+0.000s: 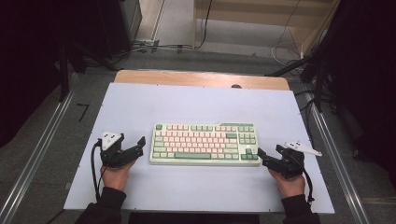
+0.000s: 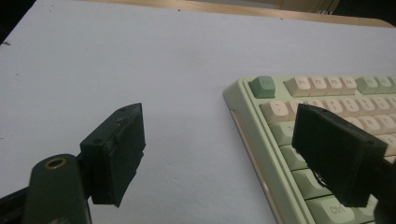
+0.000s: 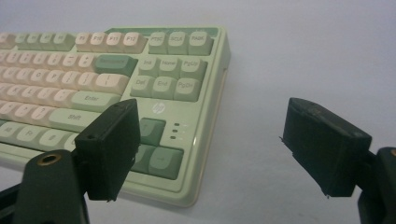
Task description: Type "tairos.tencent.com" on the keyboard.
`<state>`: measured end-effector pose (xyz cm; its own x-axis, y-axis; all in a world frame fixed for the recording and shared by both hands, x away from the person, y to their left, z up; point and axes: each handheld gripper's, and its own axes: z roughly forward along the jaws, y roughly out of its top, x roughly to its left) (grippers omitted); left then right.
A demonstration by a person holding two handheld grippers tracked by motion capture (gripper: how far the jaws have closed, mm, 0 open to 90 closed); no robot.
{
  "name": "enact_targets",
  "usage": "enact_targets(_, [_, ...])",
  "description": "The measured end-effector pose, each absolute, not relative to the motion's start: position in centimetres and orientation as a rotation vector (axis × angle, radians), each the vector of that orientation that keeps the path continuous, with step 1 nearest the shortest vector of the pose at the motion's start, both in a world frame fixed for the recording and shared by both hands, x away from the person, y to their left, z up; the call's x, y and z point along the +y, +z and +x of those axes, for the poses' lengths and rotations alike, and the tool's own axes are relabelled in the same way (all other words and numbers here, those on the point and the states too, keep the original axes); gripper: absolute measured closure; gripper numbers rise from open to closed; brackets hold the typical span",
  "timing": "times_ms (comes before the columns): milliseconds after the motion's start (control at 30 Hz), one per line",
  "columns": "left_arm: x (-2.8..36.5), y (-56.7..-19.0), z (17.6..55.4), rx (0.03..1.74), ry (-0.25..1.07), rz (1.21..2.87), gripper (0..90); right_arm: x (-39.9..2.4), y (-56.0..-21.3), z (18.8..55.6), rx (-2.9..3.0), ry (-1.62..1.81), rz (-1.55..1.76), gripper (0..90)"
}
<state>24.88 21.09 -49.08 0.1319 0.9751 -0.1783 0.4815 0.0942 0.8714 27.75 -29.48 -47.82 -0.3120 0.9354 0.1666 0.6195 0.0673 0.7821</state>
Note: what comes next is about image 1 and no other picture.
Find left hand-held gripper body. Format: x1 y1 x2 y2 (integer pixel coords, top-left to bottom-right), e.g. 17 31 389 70
99 132 131 169

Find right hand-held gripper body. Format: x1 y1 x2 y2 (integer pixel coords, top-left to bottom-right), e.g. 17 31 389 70
275 141 323 180

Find green and pink keyboard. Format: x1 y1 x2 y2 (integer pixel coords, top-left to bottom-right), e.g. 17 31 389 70
148 121 262 167

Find person's left hand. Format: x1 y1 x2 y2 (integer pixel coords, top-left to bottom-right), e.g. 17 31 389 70
99 160 136 192

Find person's right hand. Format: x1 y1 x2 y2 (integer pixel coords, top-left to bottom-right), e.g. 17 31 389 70
268 169 307 199

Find white table cover board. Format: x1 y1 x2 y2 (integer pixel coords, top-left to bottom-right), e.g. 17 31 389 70
63 81 336 216

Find wooden table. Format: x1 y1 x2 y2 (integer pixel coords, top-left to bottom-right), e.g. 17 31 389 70
113 69 291 91

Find black metal stand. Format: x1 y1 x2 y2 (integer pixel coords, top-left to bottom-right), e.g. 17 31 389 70
57 45 72 103

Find dark curtain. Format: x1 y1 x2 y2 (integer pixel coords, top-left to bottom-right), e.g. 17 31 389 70
323 0 396 189
0 0 106 148

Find black cabinet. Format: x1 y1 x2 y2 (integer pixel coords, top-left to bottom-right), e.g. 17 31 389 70
96 0 143 60

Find light wooden shelf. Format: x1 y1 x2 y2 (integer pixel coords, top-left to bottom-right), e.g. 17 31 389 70
191 0 341 60

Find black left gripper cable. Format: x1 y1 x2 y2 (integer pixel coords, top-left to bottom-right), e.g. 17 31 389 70
90 139 105 202

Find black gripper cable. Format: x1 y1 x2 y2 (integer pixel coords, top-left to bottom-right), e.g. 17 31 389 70
90 139 105 202
289 153 316 205

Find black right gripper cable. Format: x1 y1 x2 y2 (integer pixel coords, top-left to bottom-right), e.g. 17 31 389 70
289 153 316 205

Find metal floor rail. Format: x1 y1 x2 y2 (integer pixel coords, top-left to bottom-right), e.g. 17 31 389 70
0 89 77 224
304 92 372 224

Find bundle of floor cables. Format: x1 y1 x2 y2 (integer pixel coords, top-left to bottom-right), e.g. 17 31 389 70
110 38 200 62

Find white cable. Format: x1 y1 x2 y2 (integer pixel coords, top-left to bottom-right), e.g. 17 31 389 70
271 0 304 68

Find black hanging cable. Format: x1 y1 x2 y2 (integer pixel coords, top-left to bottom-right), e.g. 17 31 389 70
197 0 214 49

